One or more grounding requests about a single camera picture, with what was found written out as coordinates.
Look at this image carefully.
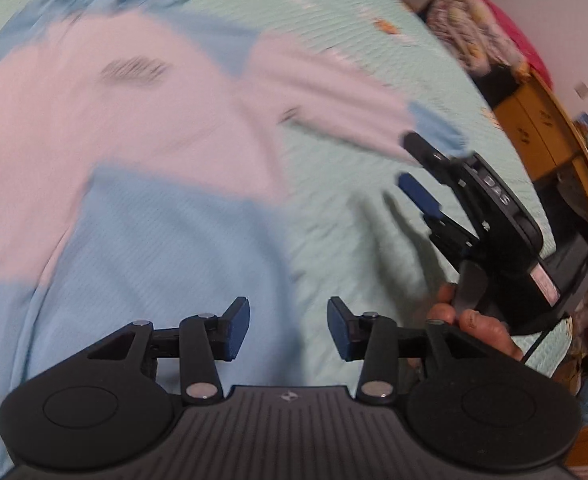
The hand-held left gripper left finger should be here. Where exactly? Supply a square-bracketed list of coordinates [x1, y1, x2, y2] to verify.
[88, 296, 251, 406]

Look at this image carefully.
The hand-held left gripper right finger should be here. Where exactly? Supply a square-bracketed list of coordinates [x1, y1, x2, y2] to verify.
[327, 297, 490, 406]

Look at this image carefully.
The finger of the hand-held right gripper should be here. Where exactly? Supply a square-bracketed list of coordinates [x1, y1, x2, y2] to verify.
[398, 172, 479, 262]
[401, 131, 467, 186]

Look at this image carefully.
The blue and white hoodie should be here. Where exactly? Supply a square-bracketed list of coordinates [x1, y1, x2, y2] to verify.
[0, 0, 467, 480]

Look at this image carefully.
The person's right hand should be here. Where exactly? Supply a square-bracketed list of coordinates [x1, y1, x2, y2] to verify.
[425, 282, 525, 361]

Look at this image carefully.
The yellow wooden cabinet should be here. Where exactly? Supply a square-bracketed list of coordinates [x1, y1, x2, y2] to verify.
[494, 67, 588, 201]

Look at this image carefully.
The folded floral quilt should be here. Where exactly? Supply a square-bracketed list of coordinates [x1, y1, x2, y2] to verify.
[426, 0, 530, 76]

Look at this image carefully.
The pink blanket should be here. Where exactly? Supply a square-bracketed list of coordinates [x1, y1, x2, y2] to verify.
[479, 0, 551, 92]

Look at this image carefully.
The black cable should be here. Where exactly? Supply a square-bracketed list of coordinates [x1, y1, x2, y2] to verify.
[521, 310, 575, 367]

